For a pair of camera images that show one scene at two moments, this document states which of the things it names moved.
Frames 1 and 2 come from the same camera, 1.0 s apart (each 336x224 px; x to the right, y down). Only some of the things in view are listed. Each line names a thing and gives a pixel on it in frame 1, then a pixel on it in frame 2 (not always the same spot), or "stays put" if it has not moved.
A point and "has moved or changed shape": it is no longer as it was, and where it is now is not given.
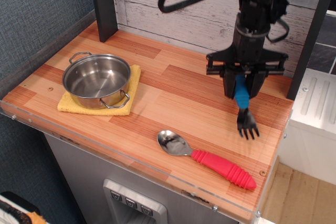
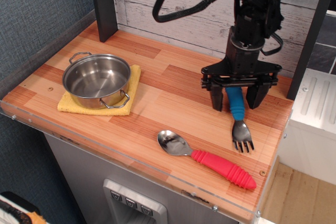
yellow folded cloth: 69,104 stays put
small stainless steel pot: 98,81 stays put
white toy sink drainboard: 308,146 stays put
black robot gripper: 247,55 to 241,67
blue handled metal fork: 245,120 has moved or changed shape
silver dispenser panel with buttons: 127,205 stays put
